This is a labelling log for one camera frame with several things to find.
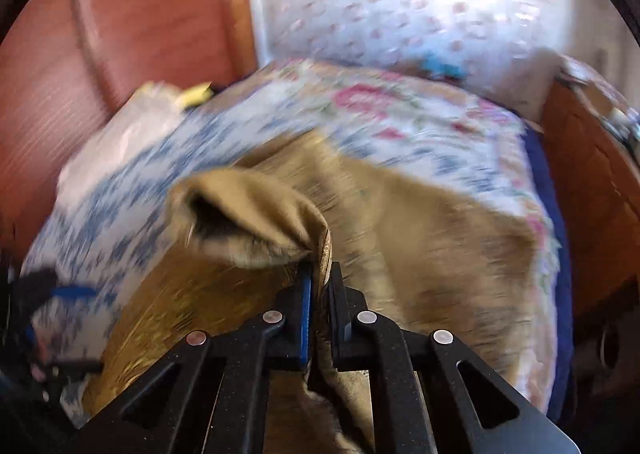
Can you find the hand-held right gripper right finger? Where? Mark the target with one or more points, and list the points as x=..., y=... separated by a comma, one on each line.
x=339, y=319

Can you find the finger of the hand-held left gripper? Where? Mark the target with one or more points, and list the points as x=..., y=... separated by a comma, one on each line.
x=75, y=292
x=75, y=365

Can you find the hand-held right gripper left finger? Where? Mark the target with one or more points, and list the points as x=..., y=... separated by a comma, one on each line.
x=304, y=319

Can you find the brown paisley print shirt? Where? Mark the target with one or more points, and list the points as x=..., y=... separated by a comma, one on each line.
x=425, y=259

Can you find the white plastic bag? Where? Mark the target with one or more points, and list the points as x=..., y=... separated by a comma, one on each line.
x=120, y=133

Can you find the floral bedsheet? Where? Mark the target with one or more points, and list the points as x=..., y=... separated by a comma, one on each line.
x=400, y=123

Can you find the yellow packet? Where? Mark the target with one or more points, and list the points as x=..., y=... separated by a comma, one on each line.
x=195, y=94

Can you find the blue mattress edge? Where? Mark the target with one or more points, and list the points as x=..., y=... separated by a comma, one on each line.
x=550, y=194

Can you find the wooden headboard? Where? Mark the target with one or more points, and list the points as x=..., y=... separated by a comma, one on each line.
x=125, y=8

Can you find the wooden cabinet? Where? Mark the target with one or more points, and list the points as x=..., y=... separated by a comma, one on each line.
x=590, y=173

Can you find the stack of papers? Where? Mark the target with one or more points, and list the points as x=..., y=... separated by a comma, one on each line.
x=585, y=78

